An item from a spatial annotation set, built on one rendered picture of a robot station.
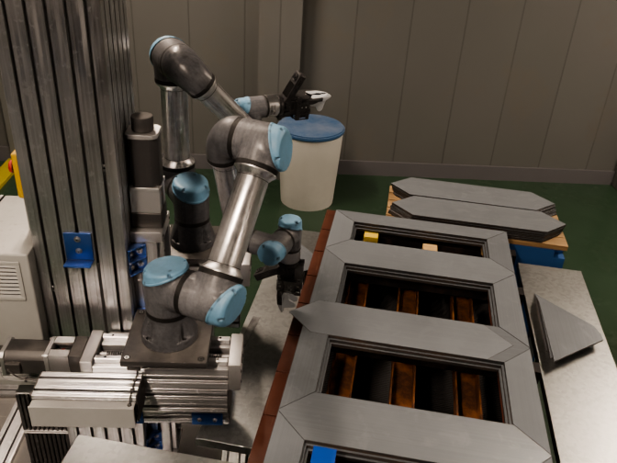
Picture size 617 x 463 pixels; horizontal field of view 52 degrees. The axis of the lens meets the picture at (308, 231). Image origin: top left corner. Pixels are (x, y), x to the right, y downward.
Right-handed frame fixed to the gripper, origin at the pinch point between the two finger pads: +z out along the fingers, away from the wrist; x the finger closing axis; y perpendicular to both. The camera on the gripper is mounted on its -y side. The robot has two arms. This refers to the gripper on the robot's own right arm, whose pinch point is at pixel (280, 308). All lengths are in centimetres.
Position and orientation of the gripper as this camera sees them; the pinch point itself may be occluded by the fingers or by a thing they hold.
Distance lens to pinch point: 218.8
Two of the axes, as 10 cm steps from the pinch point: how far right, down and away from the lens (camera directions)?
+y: 9.8, 1.3, -1.2
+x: 1.7, -4.8, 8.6
